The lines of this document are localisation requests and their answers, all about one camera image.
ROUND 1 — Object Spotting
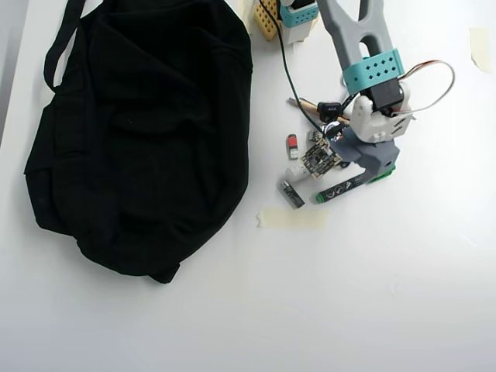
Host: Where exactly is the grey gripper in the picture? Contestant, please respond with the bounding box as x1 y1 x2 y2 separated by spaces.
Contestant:
332 129 400 183

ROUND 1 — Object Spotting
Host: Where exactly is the green whiteboard marker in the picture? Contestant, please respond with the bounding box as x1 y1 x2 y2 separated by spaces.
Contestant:
312 166 396 205

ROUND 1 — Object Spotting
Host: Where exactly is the black fabric bag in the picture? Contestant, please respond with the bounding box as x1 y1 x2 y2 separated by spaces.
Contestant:
23 0 253 285

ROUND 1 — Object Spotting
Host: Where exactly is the silver metal wristwatch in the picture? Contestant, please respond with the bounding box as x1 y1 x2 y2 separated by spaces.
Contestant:
308 122 342 143

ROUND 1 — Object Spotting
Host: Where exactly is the white dropper bottle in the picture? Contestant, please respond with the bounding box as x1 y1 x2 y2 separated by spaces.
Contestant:
285 162 312 183

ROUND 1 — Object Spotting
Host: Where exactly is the red USB flash drive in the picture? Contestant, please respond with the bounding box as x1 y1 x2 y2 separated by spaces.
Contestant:
286 133 300 160

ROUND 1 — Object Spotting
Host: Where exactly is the wooden pen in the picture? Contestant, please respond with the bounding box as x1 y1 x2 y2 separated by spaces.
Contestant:
286 97 352 125

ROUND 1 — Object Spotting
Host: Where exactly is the grey cylindrical battery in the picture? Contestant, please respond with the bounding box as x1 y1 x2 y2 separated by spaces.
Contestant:
278 180 305 209

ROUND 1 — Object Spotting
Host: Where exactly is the long masking tape strip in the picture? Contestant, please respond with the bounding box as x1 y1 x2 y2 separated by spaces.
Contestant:
257 208 329 230

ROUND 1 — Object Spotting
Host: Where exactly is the short masking tape strip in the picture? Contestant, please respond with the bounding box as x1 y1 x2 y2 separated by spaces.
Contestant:
469 26 493 74

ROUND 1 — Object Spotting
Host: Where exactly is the yellow perforated base block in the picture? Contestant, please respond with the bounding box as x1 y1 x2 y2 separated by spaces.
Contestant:
253 0 282 41

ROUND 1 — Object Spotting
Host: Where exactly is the camera circuit board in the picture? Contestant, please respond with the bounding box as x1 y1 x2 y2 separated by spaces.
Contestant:
300 139 344 181

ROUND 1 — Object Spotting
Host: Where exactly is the white red servo wire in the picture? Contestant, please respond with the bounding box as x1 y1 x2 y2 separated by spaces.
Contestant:
391 60 456 117

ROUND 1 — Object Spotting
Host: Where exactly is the black camera cable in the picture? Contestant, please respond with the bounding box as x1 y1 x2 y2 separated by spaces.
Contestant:
257 0 330 136

